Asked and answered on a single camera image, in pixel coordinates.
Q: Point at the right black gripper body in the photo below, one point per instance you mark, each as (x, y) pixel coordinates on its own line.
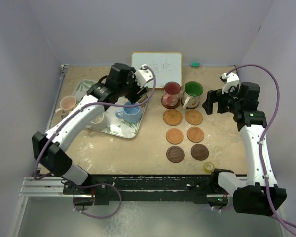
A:
(226, 102)

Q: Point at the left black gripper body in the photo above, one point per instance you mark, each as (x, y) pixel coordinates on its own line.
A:
(132, 91)

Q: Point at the light blue mug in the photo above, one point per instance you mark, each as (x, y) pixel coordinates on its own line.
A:
(130, 114)

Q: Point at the woven rattan coaster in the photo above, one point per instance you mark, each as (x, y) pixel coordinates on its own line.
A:
(194, 117)
(172, 117)

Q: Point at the green mug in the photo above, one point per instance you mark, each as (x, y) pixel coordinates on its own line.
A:
(191, 95)

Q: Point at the brown ringed coaster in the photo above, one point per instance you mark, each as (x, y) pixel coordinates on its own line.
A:
(170, 107)

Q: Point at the red pink mug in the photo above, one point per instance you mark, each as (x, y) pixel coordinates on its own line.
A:
(171, 93)

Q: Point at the orange wooden coaster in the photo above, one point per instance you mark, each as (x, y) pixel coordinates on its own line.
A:
(174, 136)
(195, 134)

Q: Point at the dark walnut coaster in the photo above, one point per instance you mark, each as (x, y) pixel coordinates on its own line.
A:
(175, 154)
(199, 152)

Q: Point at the orange wooden coaster front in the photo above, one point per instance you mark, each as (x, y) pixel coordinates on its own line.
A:
(174, 136)

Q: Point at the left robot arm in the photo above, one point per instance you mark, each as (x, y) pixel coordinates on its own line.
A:
(49, 148)

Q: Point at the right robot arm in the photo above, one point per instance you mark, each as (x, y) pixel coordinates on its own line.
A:
(259, 194)

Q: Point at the floral serving tray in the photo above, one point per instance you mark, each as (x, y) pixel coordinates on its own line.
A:
(116, 126)

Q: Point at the white mug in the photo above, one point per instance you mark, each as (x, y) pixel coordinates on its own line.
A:
(99, 123)

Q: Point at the small whiteboard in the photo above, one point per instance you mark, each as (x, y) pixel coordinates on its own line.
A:
(167, 66)

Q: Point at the green small object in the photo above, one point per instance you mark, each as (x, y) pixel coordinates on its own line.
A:
(195, 65)

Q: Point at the yellow tape roll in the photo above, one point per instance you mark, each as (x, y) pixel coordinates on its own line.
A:
(208, 167)

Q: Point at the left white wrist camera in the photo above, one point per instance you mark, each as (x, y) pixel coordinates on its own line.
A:
(143, 75)

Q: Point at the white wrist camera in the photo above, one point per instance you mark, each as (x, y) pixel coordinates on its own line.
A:
(230, 80)
(143, 75)

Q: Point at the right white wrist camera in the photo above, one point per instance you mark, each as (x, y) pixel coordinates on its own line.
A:
(230, 80)

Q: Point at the black base frame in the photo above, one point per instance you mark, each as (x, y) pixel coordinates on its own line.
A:
(198, 189)

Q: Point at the aluminium rail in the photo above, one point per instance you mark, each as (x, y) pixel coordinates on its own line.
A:
(49, 186)

